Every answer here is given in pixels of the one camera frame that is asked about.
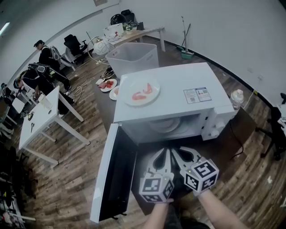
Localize white floor cable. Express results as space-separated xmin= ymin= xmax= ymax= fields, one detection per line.
xmin=67 ymin=77 xmax=96 ymax=99

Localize white laundry basket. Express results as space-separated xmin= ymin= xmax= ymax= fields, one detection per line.
xmin=105 ymin=42 xmax=160 ymax=79

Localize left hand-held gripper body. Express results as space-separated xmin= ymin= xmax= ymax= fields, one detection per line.
xmin=139 ymin=170 xmax=175 ymax=203

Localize black office chair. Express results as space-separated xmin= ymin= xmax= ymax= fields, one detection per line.
xmin=63 ymin=34 xmax=88 ymax=64
xmin=257 ymin=93 xmax=286 ymax=161

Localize light wooden desk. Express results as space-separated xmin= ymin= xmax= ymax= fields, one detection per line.
xmin=104 ymin=26 xmax=166 ymax=52

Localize white garment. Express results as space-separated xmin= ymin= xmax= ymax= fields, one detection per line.
xmin=277 ymin=104 xmax=286 ymax=126

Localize plain white plate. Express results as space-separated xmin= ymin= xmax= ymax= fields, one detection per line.
xmin=148 ymin=117 xmax=181 ymax=133

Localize white round lamp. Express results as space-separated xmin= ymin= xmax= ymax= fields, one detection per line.
xmin=87 ymin=35 xmax=112 ymax=59

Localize grey broom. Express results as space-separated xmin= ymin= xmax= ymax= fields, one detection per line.
xmin=176 ymin=23 xmax=192 ymax=51

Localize person's dark clothing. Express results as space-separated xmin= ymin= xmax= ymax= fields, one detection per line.
xmin=165 ymin=196 xmax=210 ymax=229

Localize small white plate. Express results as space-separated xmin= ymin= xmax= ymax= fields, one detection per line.
xmin=100 ymin=78 xmax=118 ymax=92
xmin=109 ymin=86 xmax=120 ymax=100

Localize white extension cable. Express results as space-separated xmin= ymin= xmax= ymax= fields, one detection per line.
xmin=243 ymin=89 xmax=257 ymax=108

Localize flower bouquet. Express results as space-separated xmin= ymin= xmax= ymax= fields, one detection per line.
xmin=123 ymin=22 xmax=137 ymax=34

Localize black bag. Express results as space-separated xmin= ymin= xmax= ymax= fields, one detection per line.
xmin=120 ymin=10 xmax=136 ymax=23

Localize black power cable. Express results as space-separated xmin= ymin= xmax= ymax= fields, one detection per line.
xmin=229 ymin=120 xmax=244 ymax=161

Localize white paper bag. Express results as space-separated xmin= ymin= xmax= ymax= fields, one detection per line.
xmin=107 ymin=23 xmax=124 ymax=38

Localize clear blender jug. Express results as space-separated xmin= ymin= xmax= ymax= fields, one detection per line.
xmin=38 ymin=93 xmax=52 ymax=110

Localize white table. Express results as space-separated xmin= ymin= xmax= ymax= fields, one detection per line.
xmin=18 ymin=85 xmax=91 ymax=168

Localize clear water bottle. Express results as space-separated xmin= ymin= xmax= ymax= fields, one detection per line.
xmin=230 ymin=89 xmax=244 ymax=110

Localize wide white dish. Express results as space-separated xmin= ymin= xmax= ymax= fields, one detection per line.
xmin=122 ymin=75 xmax=161 ymax=107

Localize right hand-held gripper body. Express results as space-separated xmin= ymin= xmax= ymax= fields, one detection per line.
xmin=180 ymin=156 xmax=219 ymax=192

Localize white microwave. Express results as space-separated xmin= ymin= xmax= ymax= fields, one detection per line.
xmin=90 ymin=62 xmax=237 ymax=224

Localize person's left forearm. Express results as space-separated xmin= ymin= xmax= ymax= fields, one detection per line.
xmin=143 ymin=199 xmax=174 ymax=229

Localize ceiling light strip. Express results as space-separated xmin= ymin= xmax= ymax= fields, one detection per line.
xmin=0 ymin=21 xmax=10 ymax=35

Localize person's right forearm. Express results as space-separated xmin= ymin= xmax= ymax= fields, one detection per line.
xmin=198 ymin=189 xmax=246 ymax=229

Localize green flat mop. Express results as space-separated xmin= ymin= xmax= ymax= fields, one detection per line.
xmin=180 ymin=15 xmax=194 ymax=59

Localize pink toy shrimp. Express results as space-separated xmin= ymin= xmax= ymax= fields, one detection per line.
xmin=131 ymin=91 xmax=148 ymax=101
xmin=143 ymin=82 xmax=155 ymax=94

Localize dark brown table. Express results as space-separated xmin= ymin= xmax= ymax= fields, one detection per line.
xmin=93 ymin=73 xmax=257 ymax=215

